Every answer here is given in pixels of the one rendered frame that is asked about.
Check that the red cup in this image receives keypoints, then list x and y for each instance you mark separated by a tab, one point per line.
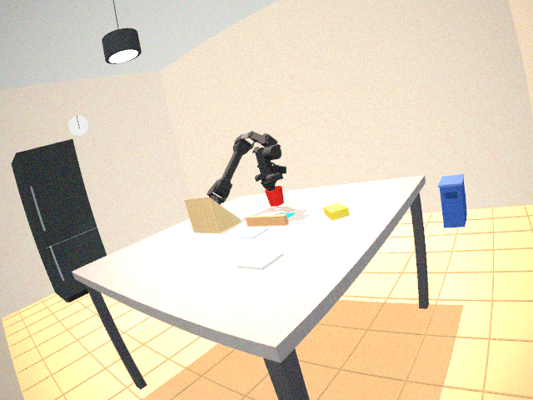
275	197

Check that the white flat panel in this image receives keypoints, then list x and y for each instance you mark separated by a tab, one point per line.
260	260

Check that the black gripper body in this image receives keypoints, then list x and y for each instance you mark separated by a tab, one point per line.
267	173

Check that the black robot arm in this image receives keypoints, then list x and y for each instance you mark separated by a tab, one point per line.
271	150

